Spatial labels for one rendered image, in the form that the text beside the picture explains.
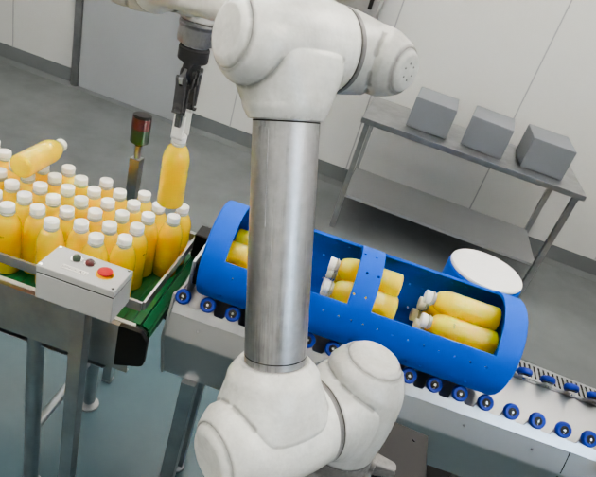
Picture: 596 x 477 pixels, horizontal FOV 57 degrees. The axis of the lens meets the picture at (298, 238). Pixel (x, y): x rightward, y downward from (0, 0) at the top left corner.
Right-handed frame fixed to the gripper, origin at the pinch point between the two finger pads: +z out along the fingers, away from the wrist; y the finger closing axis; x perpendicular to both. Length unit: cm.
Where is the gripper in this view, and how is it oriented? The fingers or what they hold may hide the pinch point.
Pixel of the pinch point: (182, 124)
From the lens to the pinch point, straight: 147.1
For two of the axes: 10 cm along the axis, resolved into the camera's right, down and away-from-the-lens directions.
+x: -9.5, -3.2, 0.4
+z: -2.6, 8.4, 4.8
